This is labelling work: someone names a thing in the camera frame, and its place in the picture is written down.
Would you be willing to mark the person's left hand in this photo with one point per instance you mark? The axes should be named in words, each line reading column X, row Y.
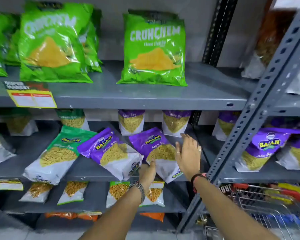
column 147, row 176

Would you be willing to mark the person's right hand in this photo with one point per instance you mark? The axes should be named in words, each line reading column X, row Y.
column 188, row 159

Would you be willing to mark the person's left thumb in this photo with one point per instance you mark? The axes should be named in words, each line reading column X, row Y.
column 153, row 167

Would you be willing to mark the person's right fingers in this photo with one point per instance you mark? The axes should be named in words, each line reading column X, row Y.
column 187, row 144

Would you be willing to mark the purple and white snack packet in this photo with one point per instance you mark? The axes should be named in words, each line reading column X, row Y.
column 296, row 154
column 131, row 122
column 110, row 152
column 152, row 144
column 226, row 124
column 262, row 149
column 176, row 122

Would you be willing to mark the person's left forearm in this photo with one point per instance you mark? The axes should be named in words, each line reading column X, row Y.
column 120, row 217

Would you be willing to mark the person's right forearm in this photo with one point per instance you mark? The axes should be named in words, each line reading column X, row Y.
column 230, row 212

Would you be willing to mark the small clear yellow snack packet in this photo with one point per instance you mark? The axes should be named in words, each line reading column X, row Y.
column 156, row 196
column 117, row 193
column 72, row 192
column 37, row 191

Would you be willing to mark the red and black wristband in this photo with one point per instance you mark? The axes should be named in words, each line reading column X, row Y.
column 197, row 177

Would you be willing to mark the orange snack packet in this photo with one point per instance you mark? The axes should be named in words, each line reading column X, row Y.
column 61, row 215
column 90, row 215
column 153, row 216

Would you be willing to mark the grey metal shelf rack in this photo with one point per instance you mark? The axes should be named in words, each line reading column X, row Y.
column 290, row 103
column 140, row 97

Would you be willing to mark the red and yellow packet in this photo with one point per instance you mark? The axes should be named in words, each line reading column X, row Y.
column 287, row 191

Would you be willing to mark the blue packet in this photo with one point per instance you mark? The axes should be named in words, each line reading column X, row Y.
column 282, row 219

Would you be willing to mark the clear brown snack packet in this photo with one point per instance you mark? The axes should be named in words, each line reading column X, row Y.
column 272, row 39

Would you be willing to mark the yellow and red shelf label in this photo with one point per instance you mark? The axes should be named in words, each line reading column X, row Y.
column 32, row 96

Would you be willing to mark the yellow and green flat packet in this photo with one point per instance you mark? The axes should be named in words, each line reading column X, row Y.
column 10, row 185

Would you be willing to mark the grey slotted upright post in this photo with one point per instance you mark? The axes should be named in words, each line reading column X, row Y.
column 262, row 97

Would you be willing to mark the black slotted upright post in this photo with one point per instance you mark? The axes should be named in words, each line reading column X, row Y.
column 218, row 34

